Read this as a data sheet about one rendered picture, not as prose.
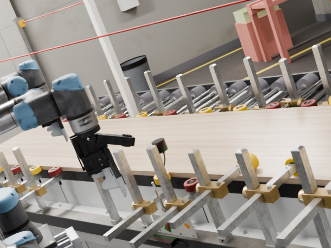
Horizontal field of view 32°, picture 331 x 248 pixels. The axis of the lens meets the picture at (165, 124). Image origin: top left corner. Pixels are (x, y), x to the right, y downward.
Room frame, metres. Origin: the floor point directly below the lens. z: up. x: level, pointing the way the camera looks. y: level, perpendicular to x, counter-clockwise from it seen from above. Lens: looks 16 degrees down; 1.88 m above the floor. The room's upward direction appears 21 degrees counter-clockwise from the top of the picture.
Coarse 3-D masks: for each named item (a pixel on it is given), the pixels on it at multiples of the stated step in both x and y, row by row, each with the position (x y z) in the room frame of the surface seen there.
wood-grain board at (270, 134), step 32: (32, 128) 4.80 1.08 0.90; (128, 128) 3.64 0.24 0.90; (160, 128) 3.37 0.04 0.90; (192, 128) 3.13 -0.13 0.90; (224, 128) 2.92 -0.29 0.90; (256, 128) 2.73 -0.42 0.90; (288, 128) 2.57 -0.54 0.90; (320, 128) 2.42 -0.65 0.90; (32, 160) 3.77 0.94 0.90; (64, 160) 3.48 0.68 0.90; (128, 160) 3.00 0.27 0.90; (224, 160) 2.48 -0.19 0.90; (320, 160) 2.10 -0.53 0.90
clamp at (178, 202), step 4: (176, 200) 2.32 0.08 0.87; (180, 200) 2.30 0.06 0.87; (188, 200) 2.27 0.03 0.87; (164, 204) 2.35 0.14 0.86; (168, 204) 2.32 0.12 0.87; (172, 204) 2.30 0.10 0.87; (176, 204) 2.28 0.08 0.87; (180, 204) 2.26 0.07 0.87; (184, 204) 2.25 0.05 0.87; (188, 204) 2.27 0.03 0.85; (168, 208) 2.33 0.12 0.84; (180, 208) 2.27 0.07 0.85
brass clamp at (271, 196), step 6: (246, 186) 1.97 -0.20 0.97; (258, 186) 1.93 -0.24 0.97; (264, 186) 1.92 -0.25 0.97; (276, 186) 1.89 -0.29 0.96; (246, 192) 1.95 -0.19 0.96; (252, 192) 1.92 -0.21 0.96; (258, 192) 1.90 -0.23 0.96; (264, 192) 1.88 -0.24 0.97; (270, 192) 1.86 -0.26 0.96; (276, 192) 1.88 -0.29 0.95; (246, 198) 1.96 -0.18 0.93; (264, 198) 1.89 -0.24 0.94; (270, 198) 1.86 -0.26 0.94; (276, 198) 1.88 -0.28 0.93
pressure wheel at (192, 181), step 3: (195, 177) 2.40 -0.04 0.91; (189, 180) 2.39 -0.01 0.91; (192, 180) 2.37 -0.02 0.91; (195, 180) 2.37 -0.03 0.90; (186, 183) 2.37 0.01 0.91; (189, 183) 2.37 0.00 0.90; (192, 183) 2.35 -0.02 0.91; (195, 183) 2.34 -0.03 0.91; (186, 186) 2.35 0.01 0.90; (189, 186) 2.34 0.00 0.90; (192, 186) 2.33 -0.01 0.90; (195, 186) 2.33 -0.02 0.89; (186, 189) 2.35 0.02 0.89; (189, 189) 2.34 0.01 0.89; (192, 189) 2.33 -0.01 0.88; (195, 189) 2.33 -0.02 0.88
